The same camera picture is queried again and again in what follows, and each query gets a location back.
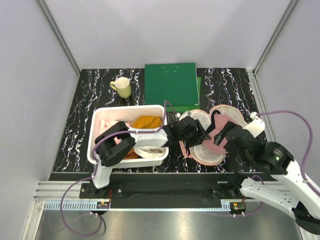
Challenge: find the pink bra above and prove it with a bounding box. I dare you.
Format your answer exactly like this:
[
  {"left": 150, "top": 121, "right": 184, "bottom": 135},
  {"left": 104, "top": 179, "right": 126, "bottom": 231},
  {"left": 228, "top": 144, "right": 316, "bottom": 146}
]
[{"left": 203, "top": 110, "right": 234, "bottom": 155}]

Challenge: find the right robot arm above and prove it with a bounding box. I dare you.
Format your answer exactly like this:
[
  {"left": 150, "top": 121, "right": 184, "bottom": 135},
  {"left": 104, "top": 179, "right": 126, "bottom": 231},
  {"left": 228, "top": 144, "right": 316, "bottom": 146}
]
[{"left": 212, "top": 119, "right": 320, "bottom": 235}]

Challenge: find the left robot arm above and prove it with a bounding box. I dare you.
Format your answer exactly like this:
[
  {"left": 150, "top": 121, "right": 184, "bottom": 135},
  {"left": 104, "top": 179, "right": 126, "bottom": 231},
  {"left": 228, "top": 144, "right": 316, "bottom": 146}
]
[{"left": 90, "top": 116, "right": 211, "bottom": 198}]

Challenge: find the orange bra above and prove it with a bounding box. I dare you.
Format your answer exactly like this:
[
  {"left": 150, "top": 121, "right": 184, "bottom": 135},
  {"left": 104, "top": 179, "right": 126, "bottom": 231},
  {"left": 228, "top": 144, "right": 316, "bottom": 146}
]
[{"left": 131, "top": 115, "right": 163, "bottom": 129}]

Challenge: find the white bra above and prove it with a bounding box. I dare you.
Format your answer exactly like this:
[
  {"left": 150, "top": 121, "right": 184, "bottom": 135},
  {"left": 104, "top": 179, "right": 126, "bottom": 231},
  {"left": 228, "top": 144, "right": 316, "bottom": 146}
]
[{"left": 134, "top": 146, "right": 166, "bottom": 159}]

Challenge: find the green folder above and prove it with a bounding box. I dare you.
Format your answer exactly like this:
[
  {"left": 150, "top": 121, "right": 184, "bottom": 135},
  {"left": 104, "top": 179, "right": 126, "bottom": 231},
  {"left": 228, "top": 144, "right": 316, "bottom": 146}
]
[{"left": 144, "top": 62, "right": 200, "bottom": 112}]

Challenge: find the white plastic bin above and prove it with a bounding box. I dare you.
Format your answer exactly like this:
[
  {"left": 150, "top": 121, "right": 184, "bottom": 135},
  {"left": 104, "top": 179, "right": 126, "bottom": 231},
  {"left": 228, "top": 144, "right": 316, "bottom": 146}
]
[{"left": 87, "top": 104, "right": 169, "bottom": 169}]

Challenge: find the pale green mug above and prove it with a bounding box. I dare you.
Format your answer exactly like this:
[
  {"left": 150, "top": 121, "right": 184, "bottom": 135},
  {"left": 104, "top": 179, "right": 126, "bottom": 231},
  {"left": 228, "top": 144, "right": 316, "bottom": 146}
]
[{"left": 109, "top": 77, "right": 132, "bottom": 99}]

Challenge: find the light pink floral garment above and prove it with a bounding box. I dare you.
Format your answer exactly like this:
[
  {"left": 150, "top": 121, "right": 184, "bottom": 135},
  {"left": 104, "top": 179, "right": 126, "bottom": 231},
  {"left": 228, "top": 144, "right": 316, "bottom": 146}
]
[{"left": 98, "top": 118, "right": 118, "bottom": 135}]

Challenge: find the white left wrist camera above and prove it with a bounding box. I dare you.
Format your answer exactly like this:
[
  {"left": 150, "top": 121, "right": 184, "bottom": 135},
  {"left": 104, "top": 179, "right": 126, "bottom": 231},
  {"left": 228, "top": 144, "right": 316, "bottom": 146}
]
[{"left": 175, "top": 111, "right": 192, "bottom": 121}]

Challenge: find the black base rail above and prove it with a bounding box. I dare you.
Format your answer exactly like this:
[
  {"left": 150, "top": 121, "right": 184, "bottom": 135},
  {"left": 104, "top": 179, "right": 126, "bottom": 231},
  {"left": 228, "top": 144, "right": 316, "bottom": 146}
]
[{"left": 79, "top": 173, "right": 244, "bottom": 210}]

